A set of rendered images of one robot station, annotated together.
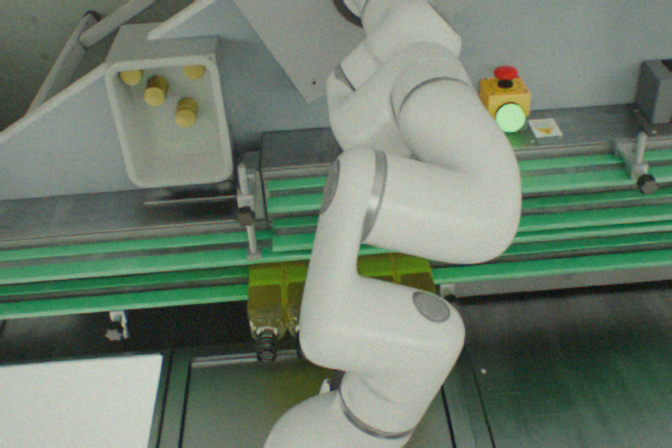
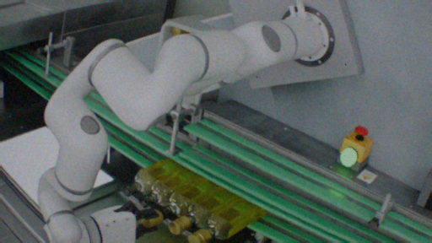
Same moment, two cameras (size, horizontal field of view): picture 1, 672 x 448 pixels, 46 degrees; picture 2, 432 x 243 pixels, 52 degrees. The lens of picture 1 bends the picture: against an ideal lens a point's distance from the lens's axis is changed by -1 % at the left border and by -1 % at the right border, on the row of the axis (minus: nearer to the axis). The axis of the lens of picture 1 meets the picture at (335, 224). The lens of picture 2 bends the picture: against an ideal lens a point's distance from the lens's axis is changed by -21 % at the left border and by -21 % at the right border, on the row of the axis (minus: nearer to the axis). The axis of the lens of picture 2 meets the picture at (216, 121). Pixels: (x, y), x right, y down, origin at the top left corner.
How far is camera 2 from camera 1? 0.64 m
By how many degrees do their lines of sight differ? 31
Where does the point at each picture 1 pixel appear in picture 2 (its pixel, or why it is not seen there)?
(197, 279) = (150, 155)
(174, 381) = (105, 189)
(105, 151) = not seen: hidden behind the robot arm
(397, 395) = (61, 158)
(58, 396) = not seen: hidden behind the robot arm
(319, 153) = (242, 121)
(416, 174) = (123, 59)
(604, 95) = (410, 179)
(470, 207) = (131, 87)
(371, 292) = (72, 100)
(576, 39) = (406, 134)
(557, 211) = (338, 224)
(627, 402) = not seen: outside the picture
